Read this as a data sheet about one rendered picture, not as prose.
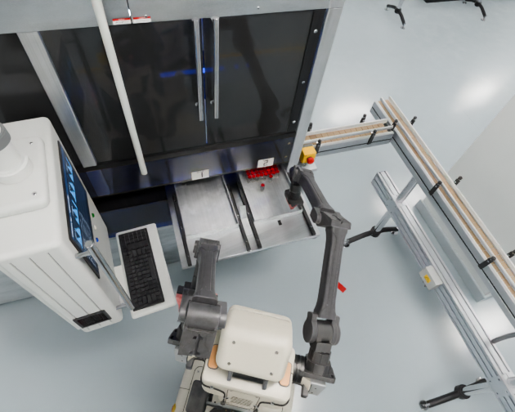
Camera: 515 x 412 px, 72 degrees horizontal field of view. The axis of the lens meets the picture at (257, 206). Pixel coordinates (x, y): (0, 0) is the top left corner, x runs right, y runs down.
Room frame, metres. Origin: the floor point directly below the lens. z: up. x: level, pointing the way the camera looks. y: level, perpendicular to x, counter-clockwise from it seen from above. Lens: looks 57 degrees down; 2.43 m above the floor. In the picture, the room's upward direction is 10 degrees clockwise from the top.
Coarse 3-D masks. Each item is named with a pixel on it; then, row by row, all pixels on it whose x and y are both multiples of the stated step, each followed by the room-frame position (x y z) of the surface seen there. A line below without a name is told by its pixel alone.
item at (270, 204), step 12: (240, 180) 1.14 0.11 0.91; (276, 180) 1.20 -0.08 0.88; (288, 180) 1.20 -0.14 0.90; (252, 192) 1.09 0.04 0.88; (264, 192) 1.11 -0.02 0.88; (276, 192) 1.12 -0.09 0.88; (252, 204) 1.02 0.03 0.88; (264, 204) 1.03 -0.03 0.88; (276, 204) 1.04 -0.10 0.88; (288, 204) 1.06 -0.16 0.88; (252, 216) 0.94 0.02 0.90; (264, 216) 0.96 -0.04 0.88; (276, 216) 0.96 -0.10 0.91; (288, 216) 0.98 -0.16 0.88
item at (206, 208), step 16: (176, 192) 0.99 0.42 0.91; (192, 192) 1.03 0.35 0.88; (208, 192) 1.05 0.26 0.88; (224, 192) 1.06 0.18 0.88; (192, 208) 0.93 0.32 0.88; (208, 208) 0.95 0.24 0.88; (224, 208) 0.96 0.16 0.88; (192, 224) 0.84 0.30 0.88; (208, 224) 0.86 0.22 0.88; (224, 224) 0.87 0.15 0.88
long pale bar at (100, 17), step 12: (96, 0) 0.88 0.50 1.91; (96, 12) 0.88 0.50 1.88; (108, 36) 0.88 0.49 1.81; (108, 48) 0.88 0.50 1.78; (120, 72) 0.89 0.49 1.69; (120, 84) 0.88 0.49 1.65; (120, 96) 0.88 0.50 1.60; (132, 120) 0.89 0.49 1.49; (132, 132) 0.88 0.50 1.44; (144, 168) 0.88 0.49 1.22
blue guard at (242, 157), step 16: (256, 144) 1.17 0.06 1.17; (272, 144) 1.21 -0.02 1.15; (160, 160) 0.98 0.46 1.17; (176, 160) 1.00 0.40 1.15; (192, 160) 1.04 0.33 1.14; (208, 160) 1.07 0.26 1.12; (224, 160) 1.10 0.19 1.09; (240, 160) 1.14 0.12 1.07; (256, 160) 1.17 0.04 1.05; (288, 160) 1.25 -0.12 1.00; (80, 176) 0.83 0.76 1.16; (96, 176) 0.86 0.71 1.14; (112, 176) 0.88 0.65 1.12; (128, 176) 0.91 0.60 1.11; (144, 176) 0.94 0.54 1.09; (160, 176) 0.97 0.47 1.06; (176, 176) 1.00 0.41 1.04; (96, 192) 0.84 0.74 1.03; (112, 192) 0.87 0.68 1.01
